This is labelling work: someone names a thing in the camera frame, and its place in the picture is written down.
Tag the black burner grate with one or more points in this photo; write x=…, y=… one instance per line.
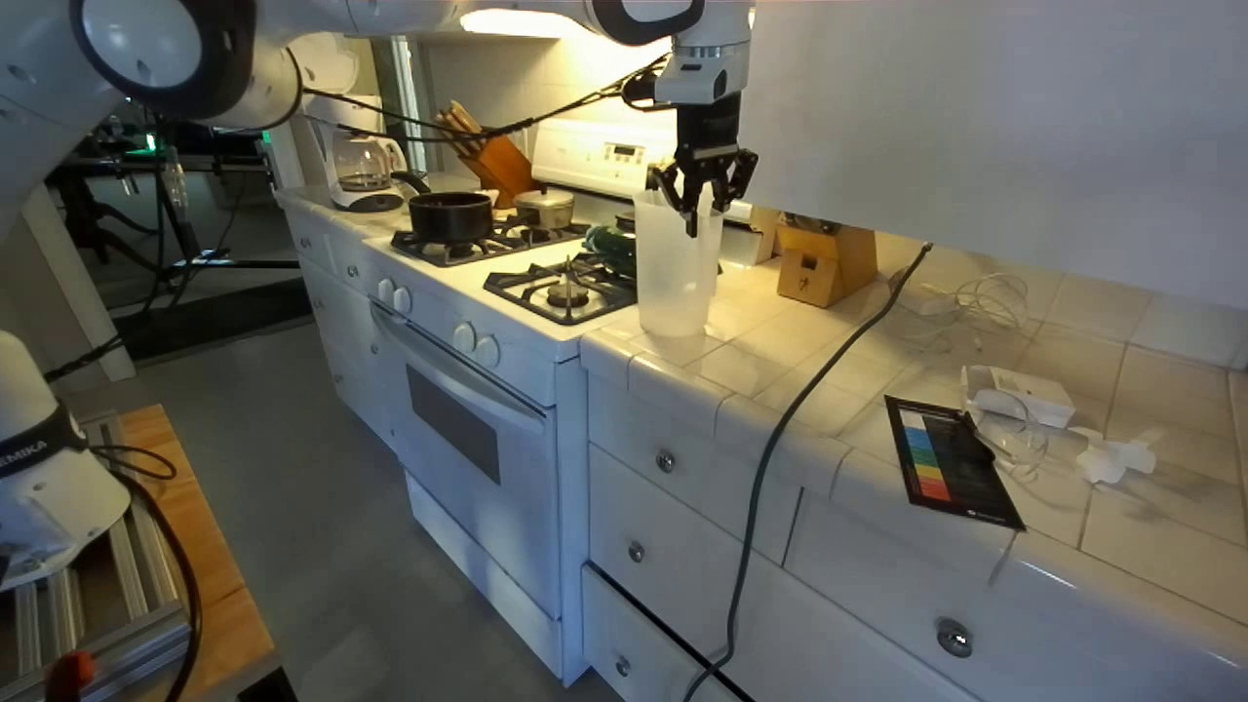
x=520, y=298
x=433, y=250

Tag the white range hood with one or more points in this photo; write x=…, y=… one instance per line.
x=520, y=21

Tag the white drawer cabinet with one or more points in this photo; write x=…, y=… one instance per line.
x=703, y=520

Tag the white stove knob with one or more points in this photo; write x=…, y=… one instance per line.
x=490, y=347
x=463, y=336
x=382, y=289
x=402, y=298

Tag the wooden platform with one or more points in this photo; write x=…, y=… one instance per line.
x=209, y=588

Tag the black tripod stand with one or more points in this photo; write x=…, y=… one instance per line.
x=165, y=215

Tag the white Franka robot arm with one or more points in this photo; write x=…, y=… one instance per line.
x=52, y=120

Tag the reddish brown knife block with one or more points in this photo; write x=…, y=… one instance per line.
x=501, y=168

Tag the red round button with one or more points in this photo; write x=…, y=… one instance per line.
x=72, y=676

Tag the round metal drawer knob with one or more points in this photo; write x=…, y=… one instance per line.
x=638, y=550
x=623, y=666
x=664, y=458
x=953, y=639

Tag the translucent plastic jar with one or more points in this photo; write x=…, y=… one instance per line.
x=676, y=280

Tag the white gas stove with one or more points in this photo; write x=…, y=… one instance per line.
x=530, y=548

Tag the black colour checker card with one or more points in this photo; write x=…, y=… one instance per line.
x=958, y=468

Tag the silver lidded saucepan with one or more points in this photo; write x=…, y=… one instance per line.
x=547, y=215

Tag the white coffee maker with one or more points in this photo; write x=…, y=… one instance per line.
x=364, y=161

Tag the small white plastic piece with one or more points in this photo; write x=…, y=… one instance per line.
x=1118, y=463

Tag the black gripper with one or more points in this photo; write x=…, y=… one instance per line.
x=710, y=129

